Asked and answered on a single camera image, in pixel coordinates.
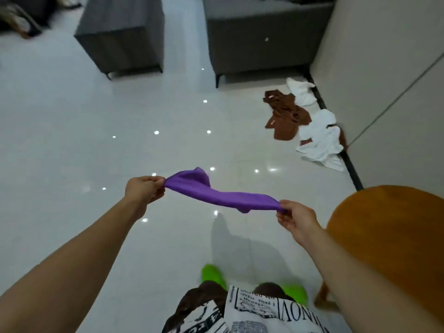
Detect person's left hand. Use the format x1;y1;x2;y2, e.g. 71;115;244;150
124;175;166;215

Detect person's right hand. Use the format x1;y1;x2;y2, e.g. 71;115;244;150
276;200;323;247

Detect purple cloth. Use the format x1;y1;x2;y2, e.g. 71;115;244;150
164;167;287;215

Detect person's left forearm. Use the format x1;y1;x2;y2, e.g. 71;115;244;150
0;197;148;333

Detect person's right forearm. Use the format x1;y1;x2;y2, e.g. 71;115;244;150
301;227;444;333

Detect black floor trim strip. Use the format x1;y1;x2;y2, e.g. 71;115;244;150
303;71;364;192

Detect large white cloth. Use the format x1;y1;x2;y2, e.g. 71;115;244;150
296;109;346;172

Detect large brown cloth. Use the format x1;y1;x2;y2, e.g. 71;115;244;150
262;89;313;141

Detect green slipper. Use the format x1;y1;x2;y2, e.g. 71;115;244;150
282;284;309;308
201;264;228;291

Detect round orange wooden table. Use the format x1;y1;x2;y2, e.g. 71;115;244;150
314;185;444;325

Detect white printed shirt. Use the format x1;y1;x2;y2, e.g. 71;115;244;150
162;285;331;333

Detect small white cloth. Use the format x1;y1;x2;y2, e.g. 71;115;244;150
286;77;318;108

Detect brown trousers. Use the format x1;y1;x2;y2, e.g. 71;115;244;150
162;281;295;333

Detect grey ottoman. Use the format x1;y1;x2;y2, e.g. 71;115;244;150
74;0;166;80

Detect grey sofa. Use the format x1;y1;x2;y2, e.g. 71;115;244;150
202;0;336;89

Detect dark bag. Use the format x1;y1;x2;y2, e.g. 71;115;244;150
0;0;59;40

